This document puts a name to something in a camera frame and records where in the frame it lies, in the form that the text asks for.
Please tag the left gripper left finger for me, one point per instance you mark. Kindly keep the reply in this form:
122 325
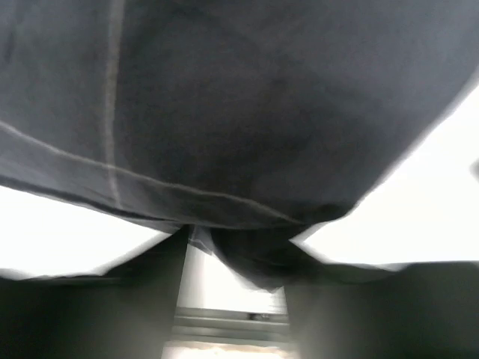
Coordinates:
126 313

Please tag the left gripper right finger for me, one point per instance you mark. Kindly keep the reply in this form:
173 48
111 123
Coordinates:
425 310

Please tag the dark grey checked pillowcase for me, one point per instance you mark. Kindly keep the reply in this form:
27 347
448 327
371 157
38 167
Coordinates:
247 121

